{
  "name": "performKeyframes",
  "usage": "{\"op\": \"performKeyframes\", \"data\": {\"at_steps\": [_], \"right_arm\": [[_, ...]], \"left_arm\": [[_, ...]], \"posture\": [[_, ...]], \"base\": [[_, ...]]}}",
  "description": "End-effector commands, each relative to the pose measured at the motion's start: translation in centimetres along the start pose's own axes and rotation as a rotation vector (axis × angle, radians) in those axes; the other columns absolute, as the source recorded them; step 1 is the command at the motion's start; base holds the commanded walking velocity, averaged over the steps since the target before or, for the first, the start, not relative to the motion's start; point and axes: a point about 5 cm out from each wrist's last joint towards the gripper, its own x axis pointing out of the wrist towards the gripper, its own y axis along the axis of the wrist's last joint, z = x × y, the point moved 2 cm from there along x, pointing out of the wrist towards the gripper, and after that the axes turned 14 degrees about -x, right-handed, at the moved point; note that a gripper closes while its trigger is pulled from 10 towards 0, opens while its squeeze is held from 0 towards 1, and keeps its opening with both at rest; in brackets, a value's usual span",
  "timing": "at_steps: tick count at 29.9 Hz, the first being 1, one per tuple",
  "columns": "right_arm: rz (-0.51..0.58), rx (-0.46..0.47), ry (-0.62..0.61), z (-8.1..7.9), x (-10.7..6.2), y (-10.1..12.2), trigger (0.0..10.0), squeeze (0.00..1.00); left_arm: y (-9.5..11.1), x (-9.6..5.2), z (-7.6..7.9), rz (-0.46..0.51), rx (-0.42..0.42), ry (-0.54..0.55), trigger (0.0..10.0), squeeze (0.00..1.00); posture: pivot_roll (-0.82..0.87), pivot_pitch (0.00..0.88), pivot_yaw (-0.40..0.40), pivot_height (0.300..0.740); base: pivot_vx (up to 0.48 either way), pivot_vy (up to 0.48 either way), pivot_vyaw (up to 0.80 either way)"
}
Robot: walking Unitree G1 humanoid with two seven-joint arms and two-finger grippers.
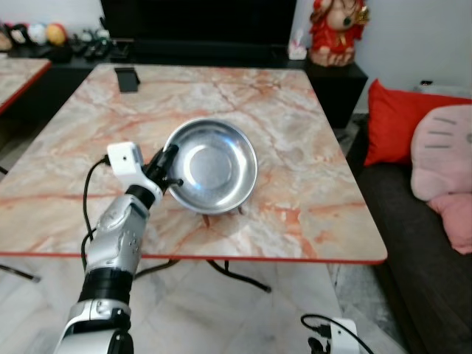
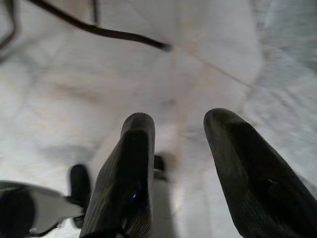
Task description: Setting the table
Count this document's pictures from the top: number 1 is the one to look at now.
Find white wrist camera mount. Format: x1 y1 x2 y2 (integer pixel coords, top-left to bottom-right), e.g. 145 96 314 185
107 142 160 197
327 319 361 354

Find large shallow steel plate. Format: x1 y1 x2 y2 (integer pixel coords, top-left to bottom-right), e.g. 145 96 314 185
162 118 259 215

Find black television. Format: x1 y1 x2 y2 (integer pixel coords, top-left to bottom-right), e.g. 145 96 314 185
100 0 297 46

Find black metal table legs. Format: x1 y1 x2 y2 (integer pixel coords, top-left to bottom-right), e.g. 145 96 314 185
133 258 273 294

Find yellow round figurine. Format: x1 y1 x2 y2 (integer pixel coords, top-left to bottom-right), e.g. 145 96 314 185
46 23 68 46

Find red robed statue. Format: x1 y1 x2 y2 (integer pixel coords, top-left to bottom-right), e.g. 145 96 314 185
308 0 370 68

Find small pink cushion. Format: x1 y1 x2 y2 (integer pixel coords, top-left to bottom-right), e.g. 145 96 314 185
427 193 472 256

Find pink cat face plush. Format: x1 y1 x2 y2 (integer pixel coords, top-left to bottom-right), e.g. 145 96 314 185
410 105 472 202

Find black round figurine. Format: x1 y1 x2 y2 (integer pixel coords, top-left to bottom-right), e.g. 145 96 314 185
4 24 30 46

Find dark grey sofa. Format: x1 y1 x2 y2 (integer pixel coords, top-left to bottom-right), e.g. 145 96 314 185
345 122 472 354

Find red pillow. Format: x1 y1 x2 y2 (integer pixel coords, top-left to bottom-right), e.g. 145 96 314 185
364 79 472 167

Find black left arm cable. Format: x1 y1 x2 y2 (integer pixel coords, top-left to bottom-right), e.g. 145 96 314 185
80 155 111 270

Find small black stand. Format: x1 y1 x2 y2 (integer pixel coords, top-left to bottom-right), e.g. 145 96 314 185
114 67 141 94

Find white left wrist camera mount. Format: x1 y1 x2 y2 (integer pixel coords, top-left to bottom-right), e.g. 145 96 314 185
107 142 160 197

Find small white bottle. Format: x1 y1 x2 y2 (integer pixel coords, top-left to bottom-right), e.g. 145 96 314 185
288 38 308 60

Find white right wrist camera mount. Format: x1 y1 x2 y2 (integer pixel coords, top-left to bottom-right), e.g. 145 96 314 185
327 319 361 354

